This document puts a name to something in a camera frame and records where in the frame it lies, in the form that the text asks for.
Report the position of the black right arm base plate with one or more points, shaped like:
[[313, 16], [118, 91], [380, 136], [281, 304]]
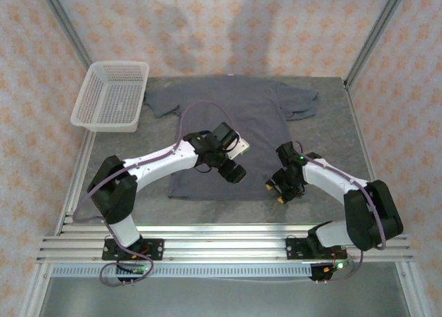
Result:
[[295, 249]]

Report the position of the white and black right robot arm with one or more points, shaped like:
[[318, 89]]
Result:
[[328, 182]]

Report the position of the white perforated plastic basket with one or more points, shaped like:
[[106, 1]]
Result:
[[110, 96]]

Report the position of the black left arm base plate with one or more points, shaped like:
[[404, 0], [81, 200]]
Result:
[[155, 249]]

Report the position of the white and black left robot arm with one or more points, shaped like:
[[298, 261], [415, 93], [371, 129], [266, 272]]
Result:
[[162, 161]]

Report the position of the aluminium table side rail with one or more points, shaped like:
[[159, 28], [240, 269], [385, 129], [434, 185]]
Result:
[[77, 179], [366, 151]]

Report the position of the grey metal lower panel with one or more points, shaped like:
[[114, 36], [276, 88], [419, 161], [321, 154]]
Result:
[[224, 298]]

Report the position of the aluminium frame post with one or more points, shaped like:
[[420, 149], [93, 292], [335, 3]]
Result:
[[65, 23], [376, 34]]

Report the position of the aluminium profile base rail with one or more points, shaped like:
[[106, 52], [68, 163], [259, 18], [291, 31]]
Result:
[[224, 244]]

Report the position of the small circuit board with LED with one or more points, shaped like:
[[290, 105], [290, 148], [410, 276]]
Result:
[[331, 268], [136, 270]]

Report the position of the grey t-shirt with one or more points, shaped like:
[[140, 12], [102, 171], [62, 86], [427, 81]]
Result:
[[255, 116]]

